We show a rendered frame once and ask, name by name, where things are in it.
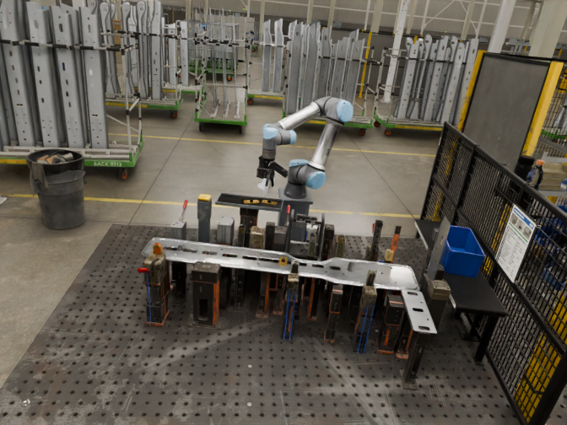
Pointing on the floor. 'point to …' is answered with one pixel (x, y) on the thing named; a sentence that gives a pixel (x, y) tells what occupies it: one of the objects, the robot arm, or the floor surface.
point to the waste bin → (59, 186)
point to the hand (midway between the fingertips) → (269, 191)
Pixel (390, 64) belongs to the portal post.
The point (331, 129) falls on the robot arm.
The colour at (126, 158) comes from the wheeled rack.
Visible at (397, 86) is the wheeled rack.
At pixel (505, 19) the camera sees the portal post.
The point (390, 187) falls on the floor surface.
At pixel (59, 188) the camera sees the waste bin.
